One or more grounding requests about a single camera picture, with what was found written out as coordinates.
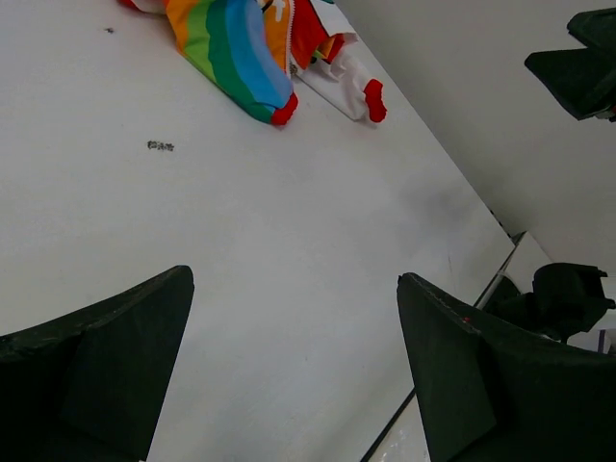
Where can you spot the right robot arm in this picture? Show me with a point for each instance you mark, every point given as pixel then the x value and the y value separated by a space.
pixel 569 298

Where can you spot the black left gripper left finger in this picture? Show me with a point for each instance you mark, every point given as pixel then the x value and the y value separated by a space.
pixel 90 385

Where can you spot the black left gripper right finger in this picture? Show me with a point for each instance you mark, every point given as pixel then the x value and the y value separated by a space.
pixel 488 390

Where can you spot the rainbow children's zip jacket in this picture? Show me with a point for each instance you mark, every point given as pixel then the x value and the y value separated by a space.
pixel 254 50

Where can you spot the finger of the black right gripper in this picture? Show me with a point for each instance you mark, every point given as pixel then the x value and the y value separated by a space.
pixel 582 80

